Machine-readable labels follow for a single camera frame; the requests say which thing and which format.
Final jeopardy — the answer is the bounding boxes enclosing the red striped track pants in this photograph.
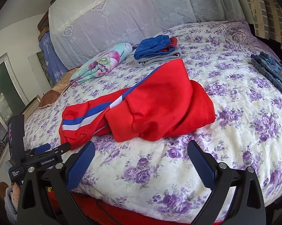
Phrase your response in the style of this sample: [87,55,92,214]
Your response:
[59,59,216,149]

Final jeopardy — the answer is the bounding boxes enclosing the window with white frame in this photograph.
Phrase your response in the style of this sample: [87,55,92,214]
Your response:
[0,53,29,128]

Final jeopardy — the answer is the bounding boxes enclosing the checkered beige curtain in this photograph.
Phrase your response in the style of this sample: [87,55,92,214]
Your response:
[246,0,282,44]

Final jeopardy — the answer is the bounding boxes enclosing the folded blue garment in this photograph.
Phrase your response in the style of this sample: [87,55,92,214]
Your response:
[134,35,170,60]

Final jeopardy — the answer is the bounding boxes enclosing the blue patterned hanging cloth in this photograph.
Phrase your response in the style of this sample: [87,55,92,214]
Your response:
[39,31,68,84]

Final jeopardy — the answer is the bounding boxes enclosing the red cloth below bed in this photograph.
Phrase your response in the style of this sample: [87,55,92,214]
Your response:
[47,189,224,225]

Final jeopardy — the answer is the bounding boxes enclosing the purple floral bedspread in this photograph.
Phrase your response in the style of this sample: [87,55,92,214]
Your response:
[24,19,282,224]

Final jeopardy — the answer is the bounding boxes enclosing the wooden bedside frame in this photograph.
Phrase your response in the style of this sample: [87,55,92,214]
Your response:
[20,95,41,121]

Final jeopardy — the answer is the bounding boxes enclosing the folded grey garment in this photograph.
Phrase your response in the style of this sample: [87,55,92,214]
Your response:
[135,47,182,68]

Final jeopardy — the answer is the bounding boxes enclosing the folded red garment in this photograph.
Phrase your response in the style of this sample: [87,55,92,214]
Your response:
[160,37,177,53]

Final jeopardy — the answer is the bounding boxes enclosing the blue denim jeans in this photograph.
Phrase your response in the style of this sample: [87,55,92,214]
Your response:
[251,52,282,93]

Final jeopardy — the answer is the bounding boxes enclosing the folded teal floral quilt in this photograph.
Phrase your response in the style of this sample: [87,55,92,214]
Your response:
[70,43,132,83]

